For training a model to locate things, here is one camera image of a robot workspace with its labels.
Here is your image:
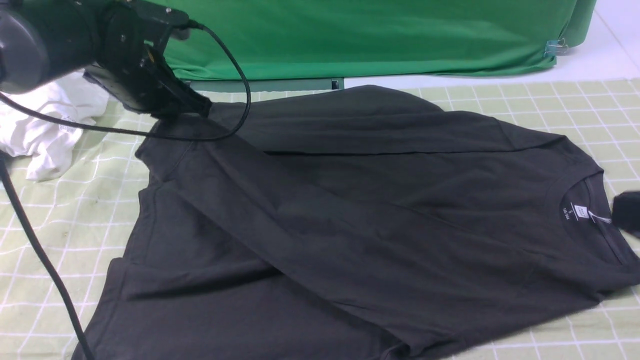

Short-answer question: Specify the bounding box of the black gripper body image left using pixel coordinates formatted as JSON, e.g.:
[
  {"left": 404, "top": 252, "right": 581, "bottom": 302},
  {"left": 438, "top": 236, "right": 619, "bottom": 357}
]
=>
[{"left": 84, "top": 0, "right": 190, "bottom": 96}]

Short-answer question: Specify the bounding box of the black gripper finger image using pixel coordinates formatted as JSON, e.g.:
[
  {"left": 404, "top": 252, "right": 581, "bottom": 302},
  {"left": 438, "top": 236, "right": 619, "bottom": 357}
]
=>
[
  {"left": 150, "top": 70, "right": 212, "bottom": 119},
  {"left": 612, "top": 191, "right": 640, "bottom": 239},
  {"left": 83, "top": 70, "right": 161, "bottom": 114}
]

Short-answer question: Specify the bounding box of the dark gray long-sleeved shirt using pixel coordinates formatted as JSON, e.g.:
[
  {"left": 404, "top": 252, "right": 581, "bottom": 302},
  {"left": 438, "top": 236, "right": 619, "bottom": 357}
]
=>
[{"left": 85, "top": 86, "right": 639, "bottom": 360}]

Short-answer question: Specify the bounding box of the white crumpled shirt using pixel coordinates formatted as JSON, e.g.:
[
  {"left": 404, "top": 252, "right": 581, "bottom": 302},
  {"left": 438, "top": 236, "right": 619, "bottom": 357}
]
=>
[{"left": 0, "top": 70, "right": 110, "bottom": 182}]

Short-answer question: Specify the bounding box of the dark green metal base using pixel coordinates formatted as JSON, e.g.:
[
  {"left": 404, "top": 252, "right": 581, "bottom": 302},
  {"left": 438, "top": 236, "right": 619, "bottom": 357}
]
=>
[{"left": 185, "top": 77, "right": 345, "bottom": 93}]

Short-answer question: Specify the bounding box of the green backdrop cloth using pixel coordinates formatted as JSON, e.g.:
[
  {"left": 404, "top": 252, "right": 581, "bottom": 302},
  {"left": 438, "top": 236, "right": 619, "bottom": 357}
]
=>
[{"left": 158, "top": 0, "right": 596, "bottom": 81}]

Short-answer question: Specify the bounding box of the blue binder clip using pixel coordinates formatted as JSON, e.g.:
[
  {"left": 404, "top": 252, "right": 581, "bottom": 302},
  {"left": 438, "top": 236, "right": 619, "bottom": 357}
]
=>
[{"left": 542, "top": 38, "right": 570, "bottom": 58}]

